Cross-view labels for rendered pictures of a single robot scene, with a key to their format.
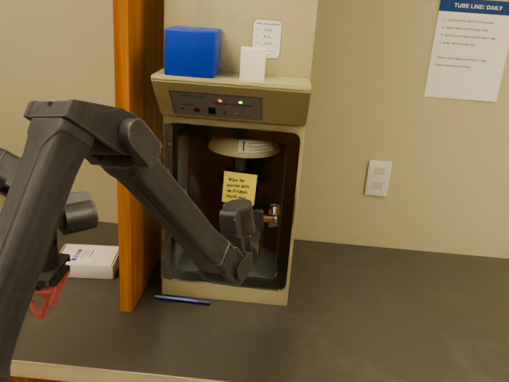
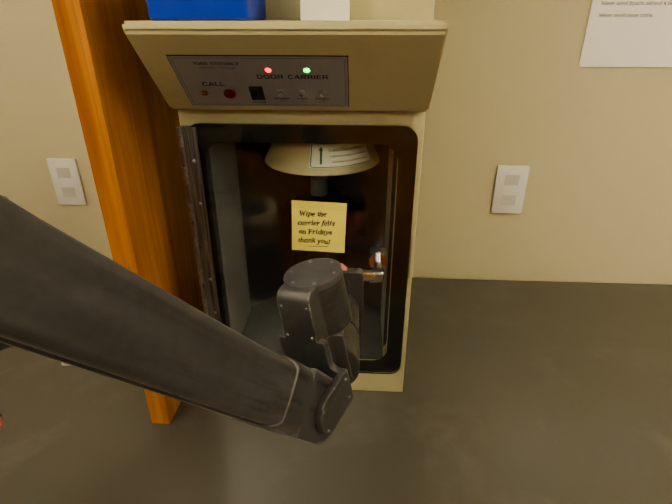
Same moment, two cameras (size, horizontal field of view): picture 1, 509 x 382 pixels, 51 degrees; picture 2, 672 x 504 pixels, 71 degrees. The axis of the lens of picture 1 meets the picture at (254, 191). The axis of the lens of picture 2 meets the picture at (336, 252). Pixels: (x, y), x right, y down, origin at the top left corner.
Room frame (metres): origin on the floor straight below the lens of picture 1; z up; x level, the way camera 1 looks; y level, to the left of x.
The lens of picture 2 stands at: (0.55, 0.00, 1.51)
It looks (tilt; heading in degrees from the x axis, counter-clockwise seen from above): 27 degrees down; 1
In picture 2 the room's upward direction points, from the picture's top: straight up
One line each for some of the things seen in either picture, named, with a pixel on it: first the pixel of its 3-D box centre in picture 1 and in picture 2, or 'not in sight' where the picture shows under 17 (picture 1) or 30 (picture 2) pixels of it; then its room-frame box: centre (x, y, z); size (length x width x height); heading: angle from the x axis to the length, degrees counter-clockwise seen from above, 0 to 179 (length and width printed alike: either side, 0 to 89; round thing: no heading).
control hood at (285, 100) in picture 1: (232, 100); (292, 70); (1.12, 0.06, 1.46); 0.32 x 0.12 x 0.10; 88
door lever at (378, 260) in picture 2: (258, 214); (353, 268); (1.13, -0.01, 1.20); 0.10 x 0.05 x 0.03; 87
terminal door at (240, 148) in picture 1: (228, 211); (304, 262); (1.16, 0.06, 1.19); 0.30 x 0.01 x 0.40; 87
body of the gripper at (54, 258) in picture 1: (42, 255); not in sight; (0.85, 0.37, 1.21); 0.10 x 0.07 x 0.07; 177
